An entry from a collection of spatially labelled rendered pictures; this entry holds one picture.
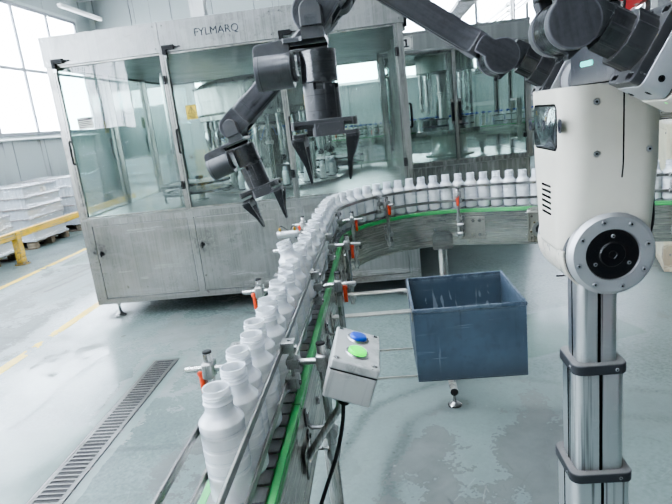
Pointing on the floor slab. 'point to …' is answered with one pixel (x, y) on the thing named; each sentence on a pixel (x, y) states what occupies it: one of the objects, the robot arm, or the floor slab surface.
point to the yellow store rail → (31, 233)
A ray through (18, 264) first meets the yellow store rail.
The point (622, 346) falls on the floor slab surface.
